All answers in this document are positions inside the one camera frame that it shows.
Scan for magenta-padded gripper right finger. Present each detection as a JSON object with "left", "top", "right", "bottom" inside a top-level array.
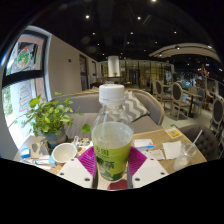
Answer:
[{"left": 126, "top": 145, "right": 170, "bottom": 189}]

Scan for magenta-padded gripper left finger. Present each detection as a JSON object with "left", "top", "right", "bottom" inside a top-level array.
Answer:
[{"left": 56, "top": 145, "right": 99, "bottom": 189}]

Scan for green-label clear drink bottle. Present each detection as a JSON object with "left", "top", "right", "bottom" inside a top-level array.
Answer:
[{"left": 90, "top": 83, "right": 135, "bottom": 183}]

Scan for white printed paper slip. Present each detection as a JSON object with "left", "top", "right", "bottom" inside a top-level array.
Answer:
[{"left": 143, "top": 148, "right": 166, "bottom": 162}]

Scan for blue and white packet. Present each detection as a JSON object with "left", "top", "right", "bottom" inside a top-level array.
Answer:
[{"left": 133, "top": 138, "right": 155, "bottom": 150}]

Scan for tan mug with white inside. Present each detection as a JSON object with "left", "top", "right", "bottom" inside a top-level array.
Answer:
[{"left": 50, "top": 142, "right": 79, "bottom": 166}]

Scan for light blue small carton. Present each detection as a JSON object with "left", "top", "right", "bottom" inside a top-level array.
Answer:
[{"left": 48, "top": 154, "right": 58, "bottom": 168}]

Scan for white paper napkin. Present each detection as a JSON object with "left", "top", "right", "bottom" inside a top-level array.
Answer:
[{"left": 162, "top": 140, "right": 183, "bottom": 160}]

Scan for yellow square table sticker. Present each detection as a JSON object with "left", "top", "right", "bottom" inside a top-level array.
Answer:
[{"left": 164, "top": 126, "right": 183, "bottom": 139}]

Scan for clear plastic cup with straw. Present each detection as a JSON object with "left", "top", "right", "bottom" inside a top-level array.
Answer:
[{"left": 173, "top": 129, "right": 204, "bottom": 172}]

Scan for brown kraft paper card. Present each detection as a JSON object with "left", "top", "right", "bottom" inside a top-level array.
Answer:
[{"left": 29, "top": 141, "right": 51, "bottom": 159}]

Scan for white tube with teal end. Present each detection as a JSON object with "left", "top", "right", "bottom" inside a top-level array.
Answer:
[{"left": 23, "top": 158, "right": 51, "bottom": 166}]

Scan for grey white chevron cushion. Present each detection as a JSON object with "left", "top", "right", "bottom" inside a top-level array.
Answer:
[{"left": 123, "top": 89, "right": 150, "bottom": 123}]

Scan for grey curved sofa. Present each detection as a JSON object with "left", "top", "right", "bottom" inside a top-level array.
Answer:
[{"left": 49, "top": 88, "right": 166, "bottom": 139}]

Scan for green potted plant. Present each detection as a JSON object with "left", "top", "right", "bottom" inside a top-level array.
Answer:
[{"left": 21, "top": 91, "right": 92, "bottom": 150}]

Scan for blue and white small box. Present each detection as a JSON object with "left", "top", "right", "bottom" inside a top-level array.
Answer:
[{"left": 19, "top": 146, "right": 32, "bottom": 159}]

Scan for dark grey tufted armchair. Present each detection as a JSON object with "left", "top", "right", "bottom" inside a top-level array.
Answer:
[{"left": 178, "top": 123, "right": 221, "bottom": 163}]

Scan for group of wooden dining chairs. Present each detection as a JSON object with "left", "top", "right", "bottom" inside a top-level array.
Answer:
[{"left": 151, "top": 78, "right": 224, "bottom": 134}]

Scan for group of ceiling spot lights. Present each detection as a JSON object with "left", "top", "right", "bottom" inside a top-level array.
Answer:
[{"left": 83, "top": 0, "right": 221, "bottom": 73}]

